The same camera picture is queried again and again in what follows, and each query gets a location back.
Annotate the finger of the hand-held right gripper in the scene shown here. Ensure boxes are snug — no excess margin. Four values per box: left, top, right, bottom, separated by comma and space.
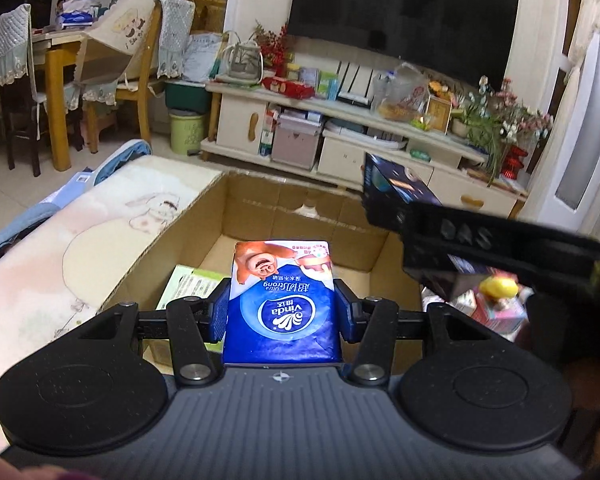
398, 203, 597, 289

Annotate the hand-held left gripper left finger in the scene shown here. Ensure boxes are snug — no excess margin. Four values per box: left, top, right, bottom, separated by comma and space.
75, 276, 232, 387

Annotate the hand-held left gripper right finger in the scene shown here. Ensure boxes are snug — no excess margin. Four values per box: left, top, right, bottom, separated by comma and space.
332, 279, 489, 387

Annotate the light green box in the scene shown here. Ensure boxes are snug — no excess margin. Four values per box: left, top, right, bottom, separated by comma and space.
154, 264, 222, 312

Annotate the blue tissue pack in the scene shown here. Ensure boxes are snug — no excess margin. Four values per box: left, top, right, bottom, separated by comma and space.
222, 239, 344, 366

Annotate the space print folding cube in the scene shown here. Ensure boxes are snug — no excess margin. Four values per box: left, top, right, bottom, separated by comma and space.
361, 152, 492, 302

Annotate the cardboard box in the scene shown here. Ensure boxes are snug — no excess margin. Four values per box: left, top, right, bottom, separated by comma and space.
99, 169, 424, 367

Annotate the pink carton with blue logo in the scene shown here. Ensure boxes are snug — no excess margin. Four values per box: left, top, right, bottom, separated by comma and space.
471, 290, 529, 334

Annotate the red ornament stand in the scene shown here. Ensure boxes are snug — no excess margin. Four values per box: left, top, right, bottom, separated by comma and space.
501, 144, 529, 179

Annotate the potted green plant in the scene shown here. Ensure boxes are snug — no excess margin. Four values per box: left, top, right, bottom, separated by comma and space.
449, 104, 507, 182

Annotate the framed certificate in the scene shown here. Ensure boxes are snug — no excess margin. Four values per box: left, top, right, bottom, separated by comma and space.
424, 94, 453, 134

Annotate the artificial flower bouquet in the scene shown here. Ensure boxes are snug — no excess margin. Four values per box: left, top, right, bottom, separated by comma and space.
476, 76, 554, 147

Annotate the white television cabinet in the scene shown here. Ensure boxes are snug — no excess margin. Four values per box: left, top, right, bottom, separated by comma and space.
199, 79, 529, 222

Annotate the clear plastic bag of snacks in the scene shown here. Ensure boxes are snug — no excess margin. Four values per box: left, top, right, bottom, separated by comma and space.
371, 62, 429, 122

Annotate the pink storage box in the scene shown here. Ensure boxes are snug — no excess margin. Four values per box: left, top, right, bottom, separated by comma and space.
271, 114, 324, 172

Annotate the light green waste bin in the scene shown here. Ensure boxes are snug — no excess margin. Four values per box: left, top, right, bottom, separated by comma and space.
168, 109, 207, 157

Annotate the green and white carton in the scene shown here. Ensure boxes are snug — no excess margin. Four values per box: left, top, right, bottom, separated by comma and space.
317, 70, 341, 102

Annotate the dark green bin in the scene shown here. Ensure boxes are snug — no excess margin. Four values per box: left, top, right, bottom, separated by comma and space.
164, 80, 217, 112

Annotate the red flat box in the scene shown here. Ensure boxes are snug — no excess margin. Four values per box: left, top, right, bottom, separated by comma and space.
262, 75, 316, 101

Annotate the black television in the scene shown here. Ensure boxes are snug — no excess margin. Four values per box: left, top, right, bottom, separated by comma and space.
285, 0, 522, 84

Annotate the white curtain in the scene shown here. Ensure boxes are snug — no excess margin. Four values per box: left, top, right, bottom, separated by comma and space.
564, 0, 600, 112

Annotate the glass teapot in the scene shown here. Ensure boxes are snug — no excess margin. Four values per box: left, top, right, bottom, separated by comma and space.
219, 31, 264, 84

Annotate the red berry plant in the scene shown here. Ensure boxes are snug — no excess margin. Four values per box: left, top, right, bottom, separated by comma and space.
253, 21, 292, 77

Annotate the wooden chair with lace cover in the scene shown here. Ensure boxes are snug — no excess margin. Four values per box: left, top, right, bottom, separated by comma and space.
82, 0, 197, 152

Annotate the cream printed cloth bag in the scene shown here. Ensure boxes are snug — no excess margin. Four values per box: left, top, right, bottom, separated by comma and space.
82, 0, 157, 84

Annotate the wooden dining table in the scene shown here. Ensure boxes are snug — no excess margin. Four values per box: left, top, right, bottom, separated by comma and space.
29, 29, 157, 157

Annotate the dark chair with lace cover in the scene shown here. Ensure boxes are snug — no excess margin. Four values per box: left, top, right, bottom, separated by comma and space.
0, 3, 44, 172

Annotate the tissue box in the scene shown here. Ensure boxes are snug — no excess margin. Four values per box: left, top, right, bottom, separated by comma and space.
54, 0, 102, 29

